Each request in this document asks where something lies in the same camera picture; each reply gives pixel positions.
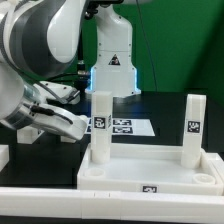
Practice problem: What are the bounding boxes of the white desk top tray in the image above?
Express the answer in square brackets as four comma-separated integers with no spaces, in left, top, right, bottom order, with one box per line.
[77,143,224,196]

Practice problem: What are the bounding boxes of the white right fence rail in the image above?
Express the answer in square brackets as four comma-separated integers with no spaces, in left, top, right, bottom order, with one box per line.
[208,153,224,182]

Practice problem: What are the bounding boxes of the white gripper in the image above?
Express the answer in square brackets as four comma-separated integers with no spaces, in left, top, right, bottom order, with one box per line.
[21,102,87,140]

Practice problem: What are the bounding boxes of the black cable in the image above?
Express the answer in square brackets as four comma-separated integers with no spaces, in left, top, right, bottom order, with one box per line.
[46,73,91,84]

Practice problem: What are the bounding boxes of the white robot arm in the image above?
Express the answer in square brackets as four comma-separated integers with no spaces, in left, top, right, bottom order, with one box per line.
[0,0,141,140]

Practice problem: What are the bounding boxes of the fiducial marker sheet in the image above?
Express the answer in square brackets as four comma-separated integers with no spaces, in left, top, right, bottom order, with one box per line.
[86,117,155,136]

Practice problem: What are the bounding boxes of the white front fence rail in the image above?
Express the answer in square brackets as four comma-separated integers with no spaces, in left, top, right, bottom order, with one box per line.
[0,187,224,224]

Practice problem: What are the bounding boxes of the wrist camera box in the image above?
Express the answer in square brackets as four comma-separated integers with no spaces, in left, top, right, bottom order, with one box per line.
[35,81,80,104]

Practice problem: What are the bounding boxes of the white fence rail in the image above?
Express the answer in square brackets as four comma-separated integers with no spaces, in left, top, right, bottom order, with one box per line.
[0,187,224,224]
[208,153,224,182]

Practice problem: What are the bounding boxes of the white left fence block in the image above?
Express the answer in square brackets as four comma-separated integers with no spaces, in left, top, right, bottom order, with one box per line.
[0,145,9,172]

